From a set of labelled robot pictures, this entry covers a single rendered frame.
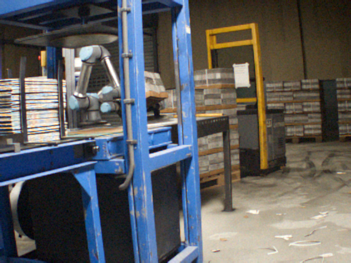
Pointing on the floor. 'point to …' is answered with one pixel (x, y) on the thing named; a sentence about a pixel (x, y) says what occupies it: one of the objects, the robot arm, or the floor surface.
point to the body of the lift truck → (275, 129)
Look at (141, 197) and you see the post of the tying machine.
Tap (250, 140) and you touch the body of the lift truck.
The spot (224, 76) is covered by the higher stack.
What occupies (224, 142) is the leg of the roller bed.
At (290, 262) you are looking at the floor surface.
